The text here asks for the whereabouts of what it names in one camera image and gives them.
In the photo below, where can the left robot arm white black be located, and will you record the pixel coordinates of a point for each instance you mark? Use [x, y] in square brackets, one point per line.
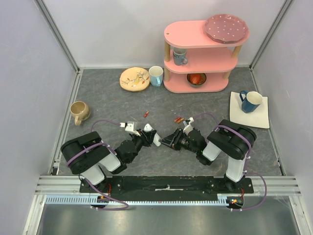
[85, 154]

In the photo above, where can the beige ceramic mug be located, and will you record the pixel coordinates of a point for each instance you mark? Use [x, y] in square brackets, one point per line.
[80, 111]

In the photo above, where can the orange cup in bowl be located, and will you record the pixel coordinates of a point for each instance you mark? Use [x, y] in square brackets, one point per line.
[196, 78]

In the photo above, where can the patterned dark bowl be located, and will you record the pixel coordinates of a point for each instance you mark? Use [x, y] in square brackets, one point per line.
[193, 85]

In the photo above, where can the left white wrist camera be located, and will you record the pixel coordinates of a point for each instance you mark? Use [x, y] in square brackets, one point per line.
[130, 127]

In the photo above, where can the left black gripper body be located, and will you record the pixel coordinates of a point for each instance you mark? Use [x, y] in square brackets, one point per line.
[137, 140]

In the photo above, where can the white square plate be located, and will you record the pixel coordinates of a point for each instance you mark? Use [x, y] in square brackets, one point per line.
[258, 118]

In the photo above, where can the grey mug on shelf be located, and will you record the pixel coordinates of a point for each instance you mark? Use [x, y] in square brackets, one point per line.
[179, 56]

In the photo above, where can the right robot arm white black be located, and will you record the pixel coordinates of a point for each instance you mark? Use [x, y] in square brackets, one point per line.
[233, 139]

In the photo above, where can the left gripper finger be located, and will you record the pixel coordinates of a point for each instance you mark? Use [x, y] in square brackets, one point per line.
[151, 135]
[145, 142]

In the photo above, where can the light blue mug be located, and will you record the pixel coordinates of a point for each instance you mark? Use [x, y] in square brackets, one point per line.
[156, 75]

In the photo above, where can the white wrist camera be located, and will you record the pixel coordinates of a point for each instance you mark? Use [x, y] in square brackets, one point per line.
[130, 127]
[187, 125]

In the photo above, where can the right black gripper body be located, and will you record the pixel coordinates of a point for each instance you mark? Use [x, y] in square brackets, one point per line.
[176, 138]

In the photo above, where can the pink polka dot plate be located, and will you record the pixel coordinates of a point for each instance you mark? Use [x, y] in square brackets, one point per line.
[225, 28]

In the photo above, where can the white remote control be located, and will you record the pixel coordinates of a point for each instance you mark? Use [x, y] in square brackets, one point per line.
[157, 139]

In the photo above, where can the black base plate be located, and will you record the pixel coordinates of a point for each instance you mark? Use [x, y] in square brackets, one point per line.
[172, 187]

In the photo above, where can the yellow floral plate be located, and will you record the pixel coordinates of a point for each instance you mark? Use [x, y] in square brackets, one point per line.
[134, 79]

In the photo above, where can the dark blue mug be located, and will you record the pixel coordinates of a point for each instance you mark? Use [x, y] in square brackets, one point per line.
[250, 100]

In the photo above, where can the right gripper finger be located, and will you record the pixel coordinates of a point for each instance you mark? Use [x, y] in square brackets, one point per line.
[168, 142]
[174, 136]

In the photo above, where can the white slotted cable duct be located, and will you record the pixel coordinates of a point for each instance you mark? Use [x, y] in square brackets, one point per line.
[102, 201]

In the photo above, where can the pink three-tier shelf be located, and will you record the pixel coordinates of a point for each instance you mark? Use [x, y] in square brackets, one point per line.
[204, 55]

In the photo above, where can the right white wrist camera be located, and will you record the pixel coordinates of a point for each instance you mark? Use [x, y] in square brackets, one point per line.
[187, 125]

